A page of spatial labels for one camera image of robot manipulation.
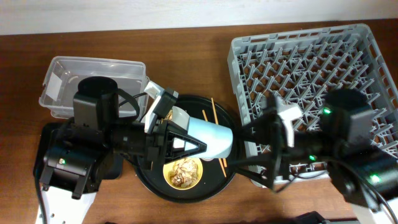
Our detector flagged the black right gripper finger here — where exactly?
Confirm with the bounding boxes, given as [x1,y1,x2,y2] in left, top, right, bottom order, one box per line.
[233,116,274,145]
[231,154,274,189]

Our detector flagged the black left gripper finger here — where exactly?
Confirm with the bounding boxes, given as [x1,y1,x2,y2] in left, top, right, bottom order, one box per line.
[162,144,207,164]
[161,120,207,148]

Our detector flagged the light blue plastic cup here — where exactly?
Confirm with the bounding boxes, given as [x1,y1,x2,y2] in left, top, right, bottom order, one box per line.
[187,117,233,159]

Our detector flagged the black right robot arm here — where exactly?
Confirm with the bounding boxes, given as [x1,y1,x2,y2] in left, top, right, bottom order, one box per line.
[228,89,397,223]

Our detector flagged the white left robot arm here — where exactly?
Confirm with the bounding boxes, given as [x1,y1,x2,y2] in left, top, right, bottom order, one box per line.
[34,77,207,223]

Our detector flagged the grey dishwasher rack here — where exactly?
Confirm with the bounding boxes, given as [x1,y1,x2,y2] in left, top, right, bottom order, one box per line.
[227,24,397,156]

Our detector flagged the food scraps in bowl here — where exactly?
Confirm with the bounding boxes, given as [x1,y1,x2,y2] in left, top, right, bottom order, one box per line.
[170,159,198,189]

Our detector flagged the yellow bowl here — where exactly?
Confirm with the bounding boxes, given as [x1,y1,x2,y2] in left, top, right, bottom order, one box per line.
[163,158,203,190]

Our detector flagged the round black serving tray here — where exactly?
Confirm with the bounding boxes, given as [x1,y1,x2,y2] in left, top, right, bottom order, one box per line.
[135,95,234,203]

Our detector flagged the left wooden chopstick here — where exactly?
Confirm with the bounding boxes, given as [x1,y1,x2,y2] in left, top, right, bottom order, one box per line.
[202,110,227,178]

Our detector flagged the wooden chopstick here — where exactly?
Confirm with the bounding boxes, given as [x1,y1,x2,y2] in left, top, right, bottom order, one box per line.
[202,110,227,178]
[211,98,228,168]

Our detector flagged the black rectangular tray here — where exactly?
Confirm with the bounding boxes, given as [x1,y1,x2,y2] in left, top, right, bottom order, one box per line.
[33,123,123,180]

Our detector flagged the grey round plate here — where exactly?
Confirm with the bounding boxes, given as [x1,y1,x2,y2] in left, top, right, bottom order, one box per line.
[160,106,190,131]

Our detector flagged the gold foil wrapper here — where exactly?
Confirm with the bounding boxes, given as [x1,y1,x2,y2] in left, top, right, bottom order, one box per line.
[164,110,173,120]

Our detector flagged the right wooden chopstick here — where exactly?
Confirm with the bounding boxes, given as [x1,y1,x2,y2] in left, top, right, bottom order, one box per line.
[211,98,228,168]

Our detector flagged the black object bottom edge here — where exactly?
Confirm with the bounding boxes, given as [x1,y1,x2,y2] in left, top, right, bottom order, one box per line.
[292,211,328,224]

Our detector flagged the clear plastic storage bin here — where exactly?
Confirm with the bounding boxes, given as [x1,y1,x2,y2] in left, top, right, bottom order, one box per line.
[39,56,150,119]

